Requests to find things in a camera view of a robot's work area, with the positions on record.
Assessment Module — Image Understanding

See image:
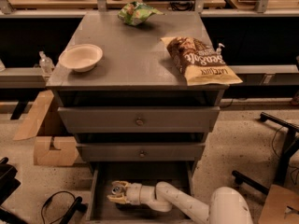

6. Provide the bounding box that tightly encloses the white bowl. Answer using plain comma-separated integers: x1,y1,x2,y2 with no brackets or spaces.
59,44,103,73

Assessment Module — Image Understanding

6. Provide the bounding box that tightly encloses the clear sanitizer bottle left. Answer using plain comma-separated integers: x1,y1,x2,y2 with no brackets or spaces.
39,51,55,75

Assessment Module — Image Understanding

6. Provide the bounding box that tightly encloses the notched cardboard piece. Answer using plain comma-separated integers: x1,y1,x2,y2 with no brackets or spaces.
34,136,78,166

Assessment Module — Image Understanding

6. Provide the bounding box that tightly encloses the green chip bag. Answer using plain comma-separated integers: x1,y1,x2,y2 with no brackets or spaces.
118,2,164,26

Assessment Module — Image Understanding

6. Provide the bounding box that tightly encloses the open grey bottom drawer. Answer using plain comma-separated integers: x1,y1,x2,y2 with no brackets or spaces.
87,161,193,224

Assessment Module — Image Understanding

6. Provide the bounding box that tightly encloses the brown chip bag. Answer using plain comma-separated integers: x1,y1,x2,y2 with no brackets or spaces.
162,36,242,86

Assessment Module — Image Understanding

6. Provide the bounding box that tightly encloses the cardboard piece bottom right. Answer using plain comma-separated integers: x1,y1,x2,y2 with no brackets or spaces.
258,185,299,224

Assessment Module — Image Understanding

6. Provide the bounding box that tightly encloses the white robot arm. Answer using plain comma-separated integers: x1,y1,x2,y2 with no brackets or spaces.
107,181,253,224

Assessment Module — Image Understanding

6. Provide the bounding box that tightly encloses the grey top drawer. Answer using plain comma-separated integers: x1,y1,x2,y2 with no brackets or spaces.
58,106,220,133

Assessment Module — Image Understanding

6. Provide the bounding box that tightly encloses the white pump bottle right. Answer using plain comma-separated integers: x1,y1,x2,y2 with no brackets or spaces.
216,43,225,55

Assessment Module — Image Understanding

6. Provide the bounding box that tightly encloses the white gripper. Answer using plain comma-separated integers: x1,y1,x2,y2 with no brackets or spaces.
107,181,142,205

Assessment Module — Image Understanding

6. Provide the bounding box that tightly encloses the black chair base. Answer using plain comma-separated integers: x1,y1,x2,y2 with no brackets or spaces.
0,157,87,224
232,112,299,195

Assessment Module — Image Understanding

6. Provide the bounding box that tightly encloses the black chair base right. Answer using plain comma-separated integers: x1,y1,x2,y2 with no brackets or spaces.
232,112,299,195

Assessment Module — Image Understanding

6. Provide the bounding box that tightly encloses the black chair base left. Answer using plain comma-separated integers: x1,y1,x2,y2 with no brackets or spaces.
0,157,87,224

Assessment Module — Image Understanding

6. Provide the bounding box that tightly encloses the redbull can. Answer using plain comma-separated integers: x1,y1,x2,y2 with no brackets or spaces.
112,187,123,195

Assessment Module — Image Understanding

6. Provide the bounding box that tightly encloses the grey drawer cabinet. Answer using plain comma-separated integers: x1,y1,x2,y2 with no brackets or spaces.
46,10,230,224

